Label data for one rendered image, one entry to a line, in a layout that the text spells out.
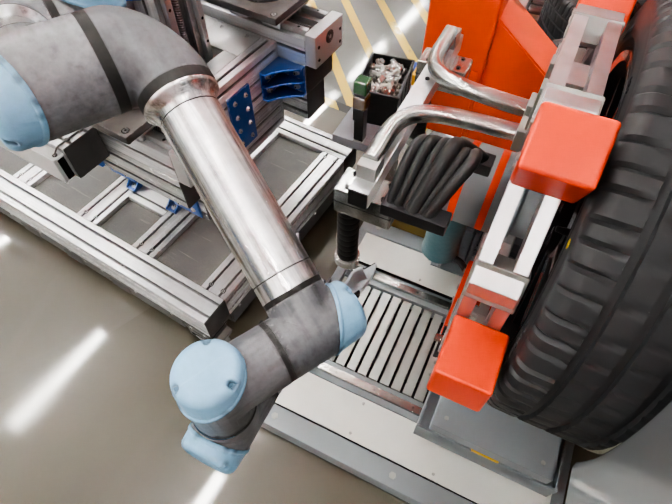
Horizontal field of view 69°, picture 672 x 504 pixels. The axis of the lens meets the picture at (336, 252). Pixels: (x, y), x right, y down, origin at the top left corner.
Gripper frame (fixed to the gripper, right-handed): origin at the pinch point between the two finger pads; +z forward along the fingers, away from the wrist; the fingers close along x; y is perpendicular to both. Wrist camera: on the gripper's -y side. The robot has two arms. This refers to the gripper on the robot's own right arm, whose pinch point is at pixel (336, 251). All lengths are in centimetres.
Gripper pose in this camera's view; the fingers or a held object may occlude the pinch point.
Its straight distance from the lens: 77.9
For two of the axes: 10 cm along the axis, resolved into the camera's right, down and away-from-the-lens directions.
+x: -9.0, -3.6, 2.5
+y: 0.0, -5.8, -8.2
